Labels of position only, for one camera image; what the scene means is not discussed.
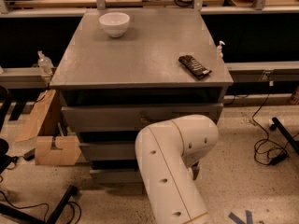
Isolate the grey bottom drawer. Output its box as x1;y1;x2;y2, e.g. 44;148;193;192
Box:
89;163;201;185

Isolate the grey drawer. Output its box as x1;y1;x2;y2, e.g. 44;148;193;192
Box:
89;163;201;185
79;142;135;161
62;103;223;133

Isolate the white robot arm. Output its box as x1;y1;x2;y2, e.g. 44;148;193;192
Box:
135;115;219;224

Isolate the grey top drawer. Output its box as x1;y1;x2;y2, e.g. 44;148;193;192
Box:
62;103;223;133

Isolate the grey drawer cabinet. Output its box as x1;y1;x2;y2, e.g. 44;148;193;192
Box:
50;8;234;185

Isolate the grey middle drawer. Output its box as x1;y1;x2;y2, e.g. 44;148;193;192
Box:
79;142;135;161

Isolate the dark snack bar wrapper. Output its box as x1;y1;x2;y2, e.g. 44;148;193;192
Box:
178;55;211;79

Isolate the white ceramic bowl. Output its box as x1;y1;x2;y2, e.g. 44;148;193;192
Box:
99;12;130;37

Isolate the small white pump bottle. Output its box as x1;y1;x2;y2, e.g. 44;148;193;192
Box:
217;40;225;58

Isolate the clear pump bottle left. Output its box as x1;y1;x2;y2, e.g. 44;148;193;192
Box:
37;50;53;75

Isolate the brown cardboard box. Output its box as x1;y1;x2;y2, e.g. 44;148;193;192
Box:
15;90;81;166

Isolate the blue tape mark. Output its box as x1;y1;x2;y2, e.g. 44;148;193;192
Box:
228;210;254;224

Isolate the black stand leg right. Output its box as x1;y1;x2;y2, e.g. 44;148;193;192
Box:
272;117;299;154

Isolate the black stand leg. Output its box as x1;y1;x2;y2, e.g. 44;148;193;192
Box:
0;186;78;224
272;117;299;154

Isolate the black stand leg left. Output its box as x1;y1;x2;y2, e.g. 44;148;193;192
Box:
0;186;78;224

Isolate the black floor cable left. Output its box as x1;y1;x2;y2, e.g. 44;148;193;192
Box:
0;189;82;224

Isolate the black cable with adapter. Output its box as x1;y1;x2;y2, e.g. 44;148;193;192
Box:
251;73;299;167

